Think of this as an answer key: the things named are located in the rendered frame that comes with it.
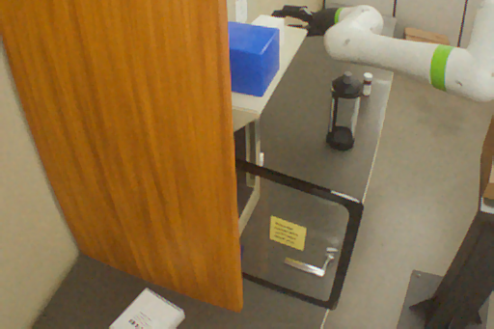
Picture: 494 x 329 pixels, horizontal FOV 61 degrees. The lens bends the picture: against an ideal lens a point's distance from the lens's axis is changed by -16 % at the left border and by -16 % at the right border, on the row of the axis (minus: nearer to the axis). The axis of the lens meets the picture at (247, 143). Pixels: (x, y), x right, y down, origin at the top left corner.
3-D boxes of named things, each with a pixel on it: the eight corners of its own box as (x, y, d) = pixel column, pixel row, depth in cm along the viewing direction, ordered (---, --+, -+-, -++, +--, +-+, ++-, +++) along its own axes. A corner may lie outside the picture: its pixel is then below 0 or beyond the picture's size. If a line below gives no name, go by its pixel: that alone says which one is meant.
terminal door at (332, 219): (225, 267, 119) (212, 149, 93) (336, 309, 108) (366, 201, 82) (223, 269, 119) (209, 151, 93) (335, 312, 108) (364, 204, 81)
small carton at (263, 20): (251, 49, 97) (250, 23, 93) (261, 39, 101) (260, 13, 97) (273, 54, 95) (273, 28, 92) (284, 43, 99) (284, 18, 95)
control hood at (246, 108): (200, 144, 91) (195, 99, 85) (259, 57, 114) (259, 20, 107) (259, 157, 88) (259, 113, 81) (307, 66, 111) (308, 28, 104)
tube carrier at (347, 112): (321, 145, 159) (326, 91, 145) (329, 124, 167) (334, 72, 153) (353, 151, 156) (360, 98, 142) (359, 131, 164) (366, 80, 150)
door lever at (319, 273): (292, 249, 99) (292, 242, 98) (334, 263, 96) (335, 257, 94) (281, 267, 96) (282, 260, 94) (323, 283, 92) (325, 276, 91)
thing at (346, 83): (329, 95, 147) (330, 77, 143) (335, 80, 153) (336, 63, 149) (358, 102, 144) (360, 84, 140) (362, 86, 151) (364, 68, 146)
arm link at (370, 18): (394, 31, 136) (382, -1, 130) (374, 50, 130) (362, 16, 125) (358, 29, 146) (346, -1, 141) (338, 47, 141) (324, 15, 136)
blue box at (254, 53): (208, 88, 87) (205, 44, 81) (230, 60, 94) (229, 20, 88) (262, 98, 84) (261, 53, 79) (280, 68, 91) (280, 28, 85)
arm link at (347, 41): (448, 72, 114) (445, 36, 108) (431, 96, 110) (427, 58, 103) (343, 45, 139) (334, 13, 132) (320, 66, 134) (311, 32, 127)
